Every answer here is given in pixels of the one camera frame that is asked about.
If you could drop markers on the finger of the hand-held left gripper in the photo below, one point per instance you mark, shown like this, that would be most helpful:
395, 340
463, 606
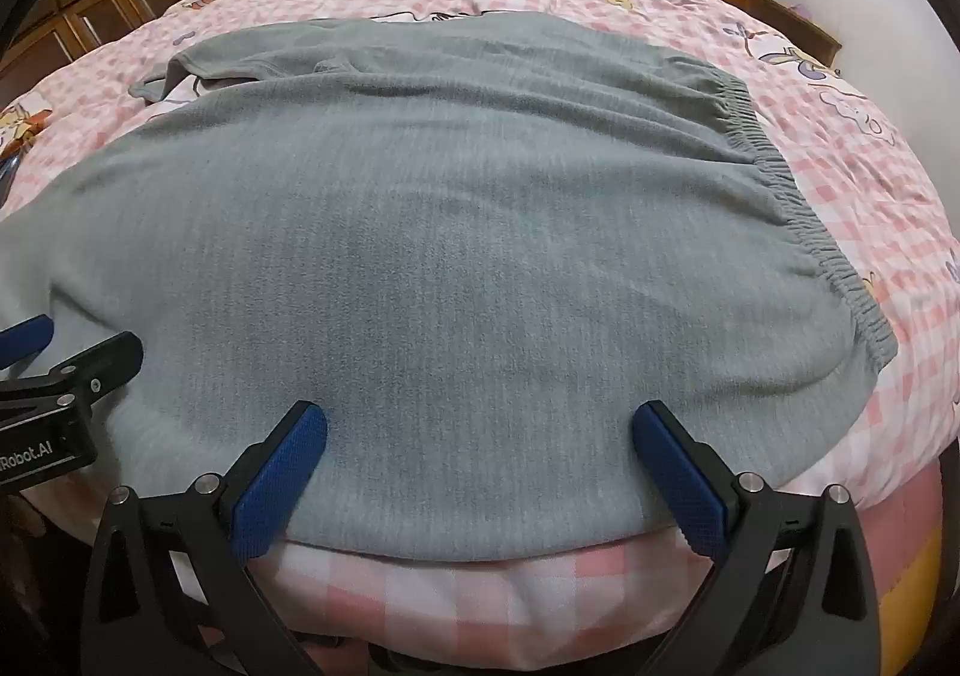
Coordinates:
26, 340
112, 357

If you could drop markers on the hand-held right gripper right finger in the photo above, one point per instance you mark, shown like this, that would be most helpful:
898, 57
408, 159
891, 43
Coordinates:
679, 481

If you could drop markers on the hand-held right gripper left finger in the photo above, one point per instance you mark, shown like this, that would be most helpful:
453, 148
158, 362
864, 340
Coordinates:
279, 481

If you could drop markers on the grey pants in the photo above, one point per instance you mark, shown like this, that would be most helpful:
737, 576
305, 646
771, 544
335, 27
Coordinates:
450, 256

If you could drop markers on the black smartphone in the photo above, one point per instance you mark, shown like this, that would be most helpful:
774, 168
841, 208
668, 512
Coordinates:
6, 180

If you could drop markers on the pink mattress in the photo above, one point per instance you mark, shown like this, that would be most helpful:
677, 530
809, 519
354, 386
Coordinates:
904, 533

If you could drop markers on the pink checked printed blanket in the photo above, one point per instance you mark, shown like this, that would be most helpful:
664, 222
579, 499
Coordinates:
840, 144

